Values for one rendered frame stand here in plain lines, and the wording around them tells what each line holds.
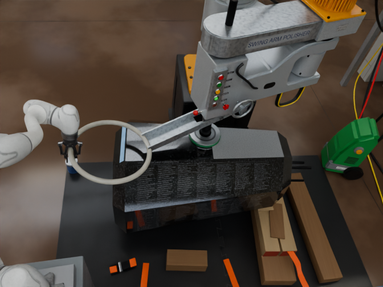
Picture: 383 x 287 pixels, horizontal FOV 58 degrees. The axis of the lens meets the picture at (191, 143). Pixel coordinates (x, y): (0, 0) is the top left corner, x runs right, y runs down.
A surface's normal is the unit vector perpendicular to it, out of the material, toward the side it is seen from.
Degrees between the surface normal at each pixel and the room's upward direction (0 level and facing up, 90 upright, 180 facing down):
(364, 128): 33
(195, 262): 0
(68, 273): 5
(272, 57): 40
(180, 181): 45
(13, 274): 1
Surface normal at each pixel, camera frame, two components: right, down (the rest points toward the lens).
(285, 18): 0.11, -0.62
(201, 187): 0.15, 0.12
